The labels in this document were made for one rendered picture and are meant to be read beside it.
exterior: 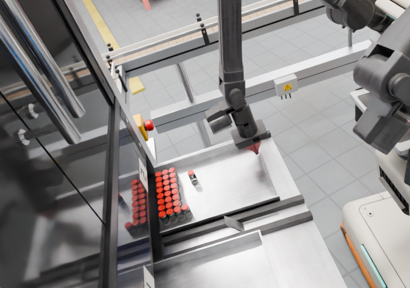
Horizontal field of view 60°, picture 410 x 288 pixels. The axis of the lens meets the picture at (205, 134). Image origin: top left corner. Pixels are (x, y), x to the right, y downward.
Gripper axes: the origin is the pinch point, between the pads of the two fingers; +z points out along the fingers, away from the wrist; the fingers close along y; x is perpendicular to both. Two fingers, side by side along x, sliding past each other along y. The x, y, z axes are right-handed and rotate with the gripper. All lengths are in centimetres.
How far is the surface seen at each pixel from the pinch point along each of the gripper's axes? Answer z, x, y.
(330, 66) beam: 44, -85, -57
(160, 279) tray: -1.3, 31.5, 34.8
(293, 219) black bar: 0.4, 27.1, -2.1
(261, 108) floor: 91, -132, -18
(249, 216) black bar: -0.6, 22.3, 8.3
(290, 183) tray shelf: 2.7, 14.2, -5.5
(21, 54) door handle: -68, 41, 21
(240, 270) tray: 0.6, 35.4, 14.5
